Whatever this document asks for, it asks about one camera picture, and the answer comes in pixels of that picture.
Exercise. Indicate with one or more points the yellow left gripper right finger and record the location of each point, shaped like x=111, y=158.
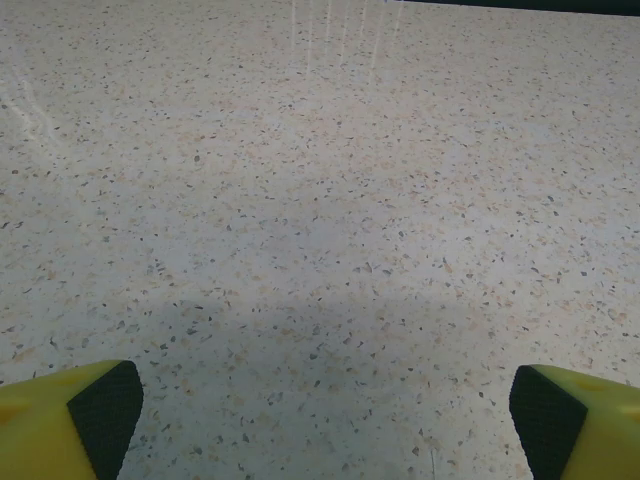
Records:
x=590, y=430

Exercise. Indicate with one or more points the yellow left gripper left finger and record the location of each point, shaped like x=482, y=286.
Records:
x=45, y=430

